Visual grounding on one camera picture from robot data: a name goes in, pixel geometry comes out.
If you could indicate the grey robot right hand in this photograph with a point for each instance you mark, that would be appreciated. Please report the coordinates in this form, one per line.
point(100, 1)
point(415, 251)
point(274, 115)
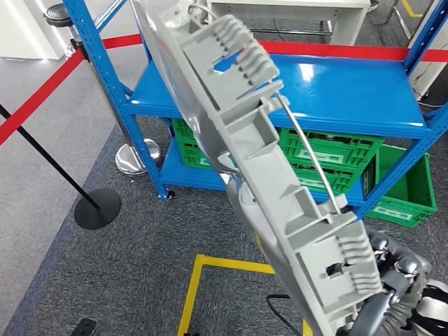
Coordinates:
point(399, 278)

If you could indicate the grey plastic wheel hubcap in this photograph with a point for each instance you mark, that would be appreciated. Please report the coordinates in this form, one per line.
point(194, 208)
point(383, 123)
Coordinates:
point(262, 153)

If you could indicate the blue metal shelf rack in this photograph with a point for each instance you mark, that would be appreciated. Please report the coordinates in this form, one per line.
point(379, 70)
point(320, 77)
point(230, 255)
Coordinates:
point(332, 92)

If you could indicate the green open plastic crate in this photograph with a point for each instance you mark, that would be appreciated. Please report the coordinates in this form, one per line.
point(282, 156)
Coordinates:
point(406, 199)

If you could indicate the white panel board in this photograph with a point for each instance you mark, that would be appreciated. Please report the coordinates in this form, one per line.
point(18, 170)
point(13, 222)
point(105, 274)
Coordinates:
point(431, 60)

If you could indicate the yellow floor tape square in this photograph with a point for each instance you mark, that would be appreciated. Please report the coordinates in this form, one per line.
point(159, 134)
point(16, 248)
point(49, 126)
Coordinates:
point(227, 264)

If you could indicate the red barrier belt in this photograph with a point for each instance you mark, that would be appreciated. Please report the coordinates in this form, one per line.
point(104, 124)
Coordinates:
point(41, 95)
point(332, 50)

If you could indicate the white desk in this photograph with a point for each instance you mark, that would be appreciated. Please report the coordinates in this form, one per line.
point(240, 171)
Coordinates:
point(350, 23)

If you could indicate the black round stool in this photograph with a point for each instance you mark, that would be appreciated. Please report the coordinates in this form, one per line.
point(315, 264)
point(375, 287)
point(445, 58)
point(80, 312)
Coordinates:
point(57, 14)

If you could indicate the white cabinet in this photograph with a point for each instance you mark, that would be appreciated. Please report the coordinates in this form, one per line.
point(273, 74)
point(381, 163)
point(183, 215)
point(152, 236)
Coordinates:
point(28, 28)

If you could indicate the chrome stanchion post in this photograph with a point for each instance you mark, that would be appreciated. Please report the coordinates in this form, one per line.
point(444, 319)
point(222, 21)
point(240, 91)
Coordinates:
point(139, 160)

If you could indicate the black stanchion post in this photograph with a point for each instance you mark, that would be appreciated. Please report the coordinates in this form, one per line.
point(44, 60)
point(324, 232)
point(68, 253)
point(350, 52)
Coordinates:
point(98, 208)

